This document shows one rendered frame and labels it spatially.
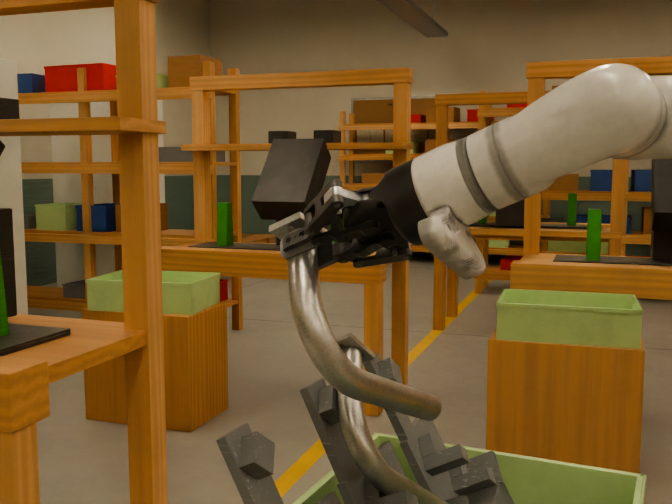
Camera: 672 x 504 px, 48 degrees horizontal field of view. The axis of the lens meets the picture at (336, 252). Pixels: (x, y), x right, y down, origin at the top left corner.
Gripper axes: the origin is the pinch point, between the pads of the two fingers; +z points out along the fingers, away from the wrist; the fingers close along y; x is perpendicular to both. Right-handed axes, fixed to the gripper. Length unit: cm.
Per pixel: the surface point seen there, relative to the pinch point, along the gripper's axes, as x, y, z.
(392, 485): 17.2, -24.9, 7.8
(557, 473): 11, -60, 0
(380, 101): -760, -732, 364
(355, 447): 13.6, -19.4, 8.9
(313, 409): 8.5, -17.5, 13.1
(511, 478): 11, -59, 7
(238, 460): 17.5, -3.5, 12.4
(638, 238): -354, -674, 65
